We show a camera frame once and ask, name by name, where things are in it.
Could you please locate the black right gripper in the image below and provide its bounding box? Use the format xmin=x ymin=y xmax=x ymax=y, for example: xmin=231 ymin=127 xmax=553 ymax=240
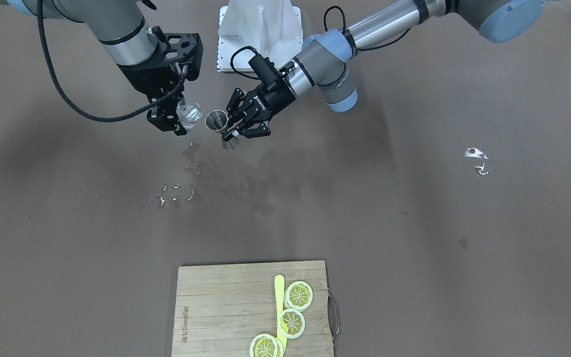
xmin=118 ymin=56 xmax=187 ymax=136

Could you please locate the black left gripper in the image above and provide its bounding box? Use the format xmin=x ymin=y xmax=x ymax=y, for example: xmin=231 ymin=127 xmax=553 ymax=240
xmin=222 ymin=79 xmax=295 ymax=142

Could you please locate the clear glass measuring cup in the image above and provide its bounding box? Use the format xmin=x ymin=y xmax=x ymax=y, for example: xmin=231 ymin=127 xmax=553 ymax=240
xmin=176 ymin=97 xmax=203 ymax=132

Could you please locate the steel jigger shaker cup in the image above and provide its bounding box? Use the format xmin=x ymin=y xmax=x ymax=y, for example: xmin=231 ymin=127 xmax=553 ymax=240
xmin=205 ymin=110 xmax=239 ymax=151

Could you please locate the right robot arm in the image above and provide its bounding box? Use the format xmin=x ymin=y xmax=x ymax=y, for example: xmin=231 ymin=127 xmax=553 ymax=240
xmin=6 ymin=0 xmax=193 ymax=136

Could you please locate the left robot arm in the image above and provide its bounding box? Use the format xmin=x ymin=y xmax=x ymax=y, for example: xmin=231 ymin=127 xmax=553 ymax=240
xmin=220 ymin=0 xmax=545 ymax=142

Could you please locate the yellow plastic knife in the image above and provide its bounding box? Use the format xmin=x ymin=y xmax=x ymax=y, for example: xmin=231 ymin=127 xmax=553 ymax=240
xmin=274 ymin=274 xmax=287 ymax=351

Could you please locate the lemon slice upper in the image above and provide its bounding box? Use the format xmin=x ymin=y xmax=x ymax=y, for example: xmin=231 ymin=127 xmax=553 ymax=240
xmin=284 ymin=281 xmax=314 ymax=312

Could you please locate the lemon slice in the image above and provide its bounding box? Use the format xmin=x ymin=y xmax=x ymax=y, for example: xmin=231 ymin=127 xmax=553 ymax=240
xmin=284 ymin=281 xmax=314 ymax=312
xmin=277 ymin=308 xmax=306 ymax=339
xmin=248 ymin=334 xmax=283 ymax=357

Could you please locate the bamboo cutting board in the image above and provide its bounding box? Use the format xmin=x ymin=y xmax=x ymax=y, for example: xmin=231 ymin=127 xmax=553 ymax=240
xmin=171 ymin=260 xmax=335 ymax=357

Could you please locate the lemon slice middle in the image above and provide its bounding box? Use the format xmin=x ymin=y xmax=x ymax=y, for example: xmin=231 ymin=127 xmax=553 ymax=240
xmin=277 ymin=308 xmax=306 ymax=339

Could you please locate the lemon slice lower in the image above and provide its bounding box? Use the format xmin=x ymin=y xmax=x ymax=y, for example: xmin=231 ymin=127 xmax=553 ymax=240
xmin=248 ymin=334 xmax=283 ymax=357

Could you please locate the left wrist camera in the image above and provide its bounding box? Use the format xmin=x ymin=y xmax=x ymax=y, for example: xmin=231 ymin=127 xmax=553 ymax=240
xmin=248 ymin=54 xmax=283 ymax=87

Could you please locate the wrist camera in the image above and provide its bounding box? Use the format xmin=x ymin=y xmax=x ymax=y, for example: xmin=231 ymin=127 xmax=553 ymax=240
xmin=248 ymin=54 xmax=283 ymax=87
xmin=161 ymin=33 xmax=204 ymax=81

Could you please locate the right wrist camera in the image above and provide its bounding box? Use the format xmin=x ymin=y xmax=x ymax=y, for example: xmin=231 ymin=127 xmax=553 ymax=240
xmin=161 ymin=33 xmax=204 ymax=81

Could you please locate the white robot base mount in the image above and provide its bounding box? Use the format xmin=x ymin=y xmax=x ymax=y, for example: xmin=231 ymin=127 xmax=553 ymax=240
xmin=216 ymin=0 xmax=303 ymax=72

